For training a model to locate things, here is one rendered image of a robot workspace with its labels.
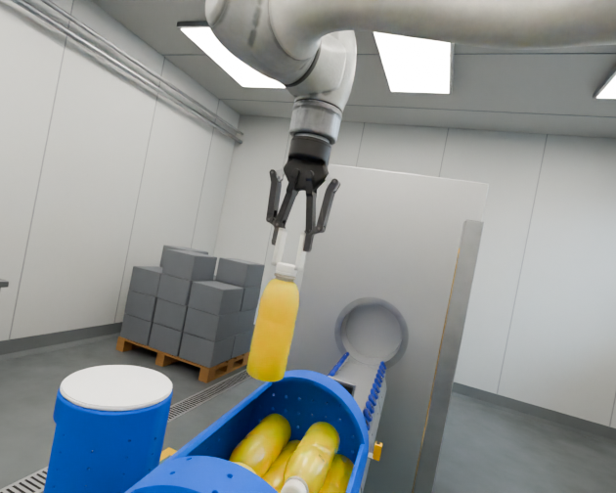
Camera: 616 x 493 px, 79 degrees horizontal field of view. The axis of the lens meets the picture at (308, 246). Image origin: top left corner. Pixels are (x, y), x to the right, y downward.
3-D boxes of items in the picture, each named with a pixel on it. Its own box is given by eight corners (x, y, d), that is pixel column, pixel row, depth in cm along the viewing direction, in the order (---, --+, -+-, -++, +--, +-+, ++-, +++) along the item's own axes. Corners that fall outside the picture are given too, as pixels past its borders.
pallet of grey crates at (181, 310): (246, 364, 438) (266, 264, 437) (206, 382, 363) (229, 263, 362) (166, 336, 480) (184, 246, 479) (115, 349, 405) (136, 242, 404)
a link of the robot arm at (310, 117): (301, 116, 74) (295, 147, 74) (286, 97, 65) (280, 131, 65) (346, 121, 71) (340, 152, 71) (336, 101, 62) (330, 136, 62)
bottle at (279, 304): (286, 371, 72) (306, 277, 71) (279, 384, 65) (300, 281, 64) (252, 362, 73) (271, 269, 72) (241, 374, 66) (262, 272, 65)
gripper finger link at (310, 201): (310, 175, 70) (317, 175, 69) (310, 235, 69) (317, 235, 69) (304, 170, 66) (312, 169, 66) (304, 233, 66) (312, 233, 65)
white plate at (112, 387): (169, 366, 121) (168, 370, 121) (70, 362, 110) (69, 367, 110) (176, 406, 96) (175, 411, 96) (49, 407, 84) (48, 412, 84)
